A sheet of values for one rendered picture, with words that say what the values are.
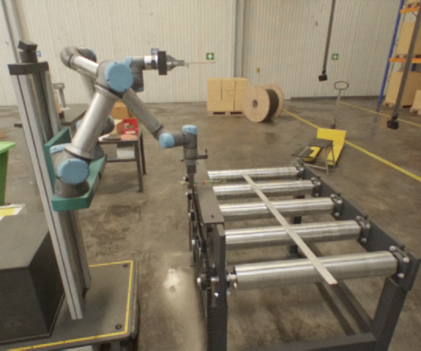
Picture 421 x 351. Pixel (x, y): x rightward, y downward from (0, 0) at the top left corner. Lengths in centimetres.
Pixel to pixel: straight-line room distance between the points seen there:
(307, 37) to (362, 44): 234
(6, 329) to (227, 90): 803
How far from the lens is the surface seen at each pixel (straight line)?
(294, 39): 1260
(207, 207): 135
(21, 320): 205
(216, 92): 905
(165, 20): 1167
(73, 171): 128
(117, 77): 125
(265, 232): 167
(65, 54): 190
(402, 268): 177
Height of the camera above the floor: 183
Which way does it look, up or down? 23 degrees down
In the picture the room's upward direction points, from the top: straight up
